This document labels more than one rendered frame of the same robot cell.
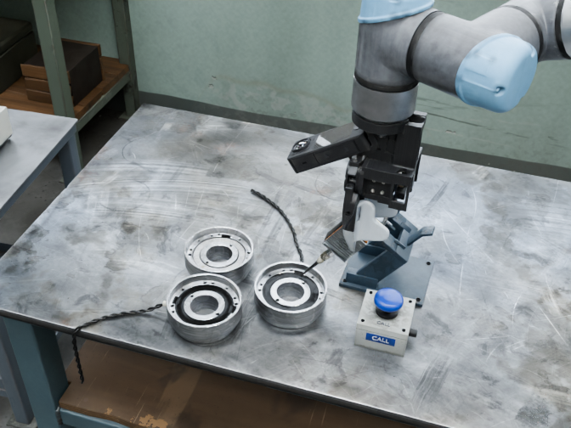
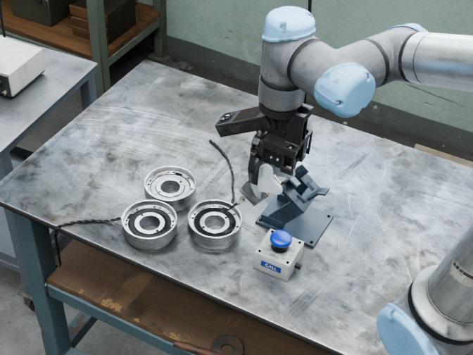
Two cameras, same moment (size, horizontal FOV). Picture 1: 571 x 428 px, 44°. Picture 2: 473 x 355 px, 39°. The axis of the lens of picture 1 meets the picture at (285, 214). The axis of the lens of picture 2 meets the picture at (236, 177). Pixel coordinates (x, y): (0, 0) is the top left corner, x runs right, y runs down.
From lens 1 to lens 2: 0.32 m
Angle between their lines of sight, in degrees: 7
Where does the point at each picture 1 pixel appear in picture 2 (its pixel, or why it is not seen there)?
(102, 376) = (81, 265)
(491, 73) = (334, 91)
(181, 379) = (139, 276)
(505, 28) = (355, 58)
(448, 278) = (341, 229)
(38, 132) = (65, 71)
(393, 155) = (286, 134)
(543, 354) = (394, 296)
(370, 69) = (267, 72)
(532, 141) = not seen: outside the picture
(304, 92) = not seen: hidden behind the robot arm
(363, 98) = (262, 91)
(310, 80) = not seen: hidden behind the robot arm
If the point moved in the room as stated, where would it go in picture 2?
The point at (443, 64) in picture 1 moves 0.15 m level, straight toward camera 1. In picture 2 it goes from (307, 79) to (267, 137)
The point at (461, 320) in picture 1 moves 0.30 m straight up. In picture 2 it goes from (340, 263) to (369, 139)
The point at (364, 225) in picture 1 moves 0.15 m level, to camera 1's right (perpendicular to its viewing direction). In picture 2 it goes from (265, 181) to (350, 196)
